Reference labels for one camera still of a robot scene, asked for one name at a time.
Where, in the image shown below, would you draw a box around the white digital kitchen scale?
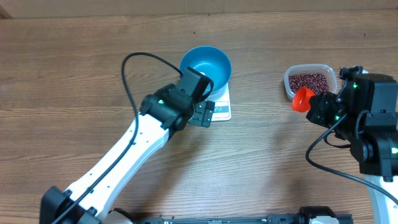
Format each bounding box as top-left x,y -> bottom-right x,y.
207,83 -> 231,122

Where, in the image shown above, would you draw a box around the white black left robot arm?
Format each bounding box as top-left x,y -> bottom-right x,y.
39,84 -> 215,223

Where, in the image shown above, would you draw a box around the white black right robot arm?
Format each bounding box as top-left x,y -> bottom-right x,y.
305,66 -> 397,223

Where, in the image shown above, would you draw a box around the red adzuki beans in container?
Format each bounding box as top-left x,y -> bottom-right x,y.
288,73 -> 329,95

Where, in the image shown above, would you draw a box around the orange scoop blue handle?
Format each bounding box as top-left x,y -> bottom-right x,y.
292,86 -> 314,113

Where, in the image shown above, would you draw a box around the blue metal bowl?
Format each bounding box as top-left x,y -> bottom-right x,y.
180,46 -> 232,95

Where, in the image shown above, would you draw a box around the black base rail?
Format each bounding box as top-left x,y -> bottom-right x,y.
102,205 -> 354,224

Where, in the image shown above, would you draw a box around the clear plastic bean container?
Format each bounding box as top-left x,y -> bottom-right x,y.
284,63 -> 337,100

